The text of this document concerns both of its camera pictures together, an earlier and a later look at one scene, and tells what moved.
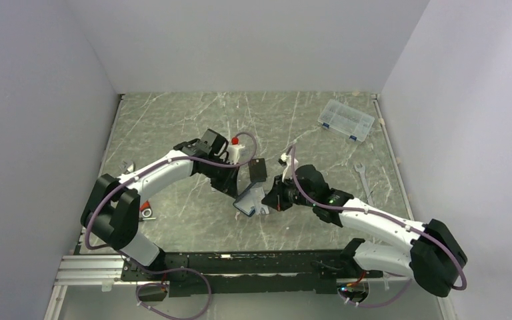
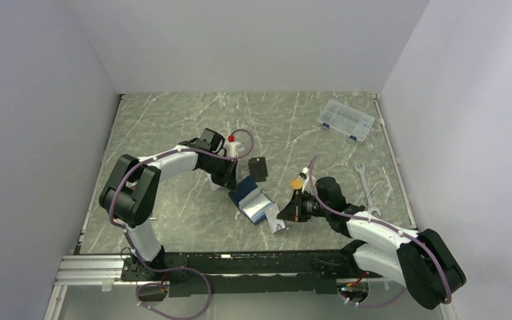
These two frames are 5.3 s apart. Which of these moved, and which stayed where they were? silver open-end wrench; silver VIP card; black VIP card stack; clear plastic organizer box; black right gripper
Moved: silver VIP card; black right gripper
Stayed: clear plastic organizer box; silver open-end wrench; black VIP card stack
